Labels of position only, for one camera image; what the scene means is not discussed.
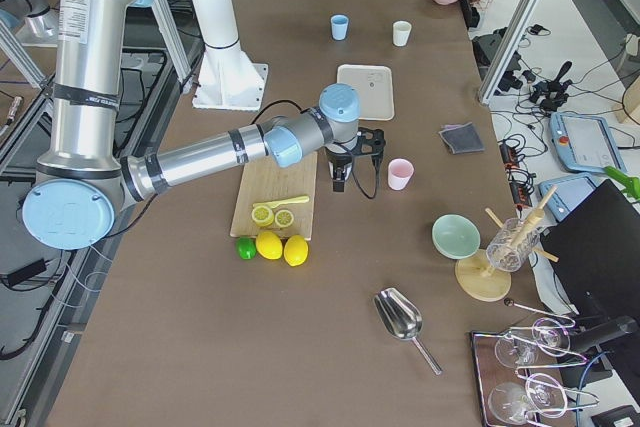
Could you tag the pink plastic cup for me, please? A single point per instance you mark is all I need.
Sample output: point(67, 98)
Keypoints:
point(399, 173)

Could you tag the wine glass upper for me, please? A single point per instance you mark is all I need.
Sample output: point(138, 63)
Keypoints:
point(521, 346)

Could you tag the blue teach pendant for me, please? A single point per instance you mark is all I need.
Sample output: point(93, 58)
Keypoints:
point(570, 191)
point(584, 143)

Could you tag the mirror glass rack tray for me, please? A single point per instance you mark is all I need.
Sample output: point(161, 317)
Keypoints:
point(490, 373)

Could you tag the yellow lemon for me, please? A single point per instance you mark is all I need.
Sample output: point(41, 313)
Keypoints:
point(269, 245)
point(296, 251)

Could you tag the clear glass tumbler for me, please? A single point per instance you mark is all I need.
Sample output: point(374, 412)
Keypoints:
point(507, 256)

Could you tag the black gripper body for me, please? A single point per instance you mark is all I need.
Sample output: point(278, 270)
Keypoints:
point(338, 162)

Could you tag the cream plastic cup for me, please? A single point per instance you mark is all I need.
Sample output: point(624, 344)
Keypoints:
point(401, 31)

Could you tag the yellow lemon right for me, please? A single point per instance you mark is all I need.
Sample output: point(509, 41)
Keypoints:
point(296, 251)

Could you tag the wine glass lower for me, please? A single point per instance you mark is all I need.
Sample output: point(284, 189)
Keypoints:
point(540, 397)

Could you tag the bamboo cutting board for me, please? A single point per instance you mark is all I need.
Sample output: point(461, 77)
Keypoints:
point(262, 181)

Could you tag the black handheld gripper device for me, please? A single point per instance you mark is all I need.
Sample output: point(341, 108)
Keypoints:
point(549, 95)

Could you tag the wine glass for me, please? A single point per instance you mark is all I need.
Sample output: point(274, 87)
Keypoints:
point(521, 346)
point(540, 397)

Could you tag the lemon half right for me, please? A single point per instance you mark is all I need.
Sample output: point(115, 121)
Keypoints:
point(283, 218)

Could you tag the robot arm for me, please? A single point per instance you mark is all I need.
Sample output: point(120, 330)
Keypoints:
point(81, 186)

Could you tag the cream rabbit tray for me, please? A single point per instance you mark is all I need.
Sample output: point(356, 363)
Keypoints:
point(374, 86)

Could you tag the black laptop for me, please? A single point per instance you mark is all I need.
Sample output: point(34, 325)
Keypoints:
point(598, 249)

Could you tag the yellow lemon left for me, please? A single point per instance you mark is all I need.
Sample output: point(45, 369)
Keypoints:
point(269, 245)

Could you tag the grey folded cloth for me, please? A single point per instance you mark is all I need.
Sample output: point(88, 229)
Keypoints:
point(461, 138)

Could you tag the green handled tool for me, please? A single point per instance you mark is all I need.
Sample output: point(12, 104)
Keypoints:
point(631, 185)

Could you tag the lemon half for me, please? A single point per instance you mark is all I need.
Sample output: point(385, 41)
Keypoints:
point(262, 215)
point(283, 218)

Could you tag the wooden cup tree stand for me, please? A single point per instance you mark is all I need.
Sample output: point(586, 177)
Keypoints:
point(482, 281)

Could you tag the lemon half left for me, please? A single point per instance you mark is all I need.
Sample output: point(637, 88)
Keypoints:
point(262, 215)

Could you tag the green lime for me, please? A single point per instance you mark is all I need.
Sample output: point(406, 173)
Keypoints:
point(246, 248)

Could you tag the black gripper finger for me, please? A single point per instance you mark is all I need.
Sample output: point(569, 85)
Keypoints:
point(339, 184)

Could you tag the mint green bowl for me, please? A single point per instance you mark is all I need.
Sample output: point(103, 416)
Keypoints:
point(455, 236)

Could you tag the yellow plastic knife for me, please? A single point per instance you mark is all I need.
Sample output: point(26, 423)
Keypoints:
point(281, 202)

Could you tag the aluminium frame post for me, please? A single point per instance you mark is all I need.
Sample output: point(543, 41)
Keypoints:
point(506, 49)

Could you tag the steel metal scoop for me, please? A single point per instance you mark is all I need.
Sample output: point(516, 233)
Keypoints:
point(403, 320)

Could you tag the blue plastic cup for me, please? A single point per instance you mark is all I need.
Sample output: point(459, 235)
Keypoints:
point(339, 27)

